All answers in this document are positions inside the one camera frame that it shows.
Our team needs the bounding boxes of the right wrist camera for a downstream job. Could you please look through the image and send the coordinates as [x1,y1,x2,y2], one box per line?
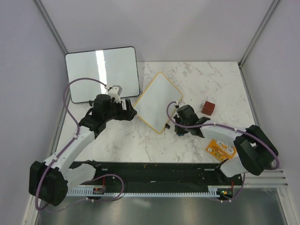
[174,100,185,108]

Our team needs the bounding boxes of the yellow framed small whiteboard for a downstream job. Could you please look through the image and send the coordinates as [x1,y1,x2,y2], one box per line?
[134,72,183,134]

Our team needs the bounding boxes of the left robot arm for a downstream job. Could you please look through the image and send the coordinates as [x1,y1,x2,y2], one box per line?
[29,94,137,206]

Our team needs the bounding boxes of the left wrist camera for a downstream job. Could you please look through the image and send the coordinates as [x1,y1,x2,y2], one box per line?
[105,85,122,102]

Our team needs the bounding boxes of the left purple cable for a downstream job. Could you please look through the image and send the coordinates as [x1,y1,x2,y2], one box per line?
[35,78,125,211]

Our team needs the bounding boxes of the red brown cube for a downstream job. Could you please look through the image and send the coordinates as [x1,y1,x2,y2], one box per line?
[201,101,215,116]

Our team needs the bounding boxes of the white slotted cable duct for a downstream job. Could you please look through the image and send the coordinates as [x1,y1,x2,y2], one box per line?
[67,185,233,198]

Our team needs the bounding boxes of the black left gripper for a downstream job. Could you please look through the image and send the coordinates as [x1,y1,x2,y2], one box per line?
[104,98,136,122]

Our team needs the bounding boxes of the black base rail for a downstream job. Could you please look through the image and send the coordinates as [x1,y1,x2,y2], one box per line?
[70,161,244,194]

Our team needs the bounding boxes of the purple cable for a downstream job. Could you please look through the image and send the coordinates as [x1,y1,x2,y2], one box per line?
[35,78,125,211]
[166,100,281,203]

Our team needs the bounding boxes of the black framed large whiteboard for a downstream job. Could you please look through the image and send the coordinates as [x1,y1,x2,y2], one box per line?
[65,46,141,98]

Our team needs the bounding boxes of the aluminium frame rail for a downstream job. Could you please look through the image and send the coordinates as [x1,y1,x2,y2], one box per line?
[244,169,288,188]

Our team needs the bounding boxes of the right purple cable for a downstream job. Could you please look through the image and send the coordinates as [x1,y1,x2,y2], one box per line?
[166,100,281,203]

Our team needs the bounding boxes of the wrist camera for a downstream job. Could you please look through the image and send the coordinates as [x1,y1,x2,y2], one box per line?
[105,85,122,102]
[174,100,185,108]

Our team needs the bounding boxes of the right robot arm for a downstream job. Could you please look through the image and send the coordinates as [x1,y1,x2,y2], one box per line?
[174,105,279,185]

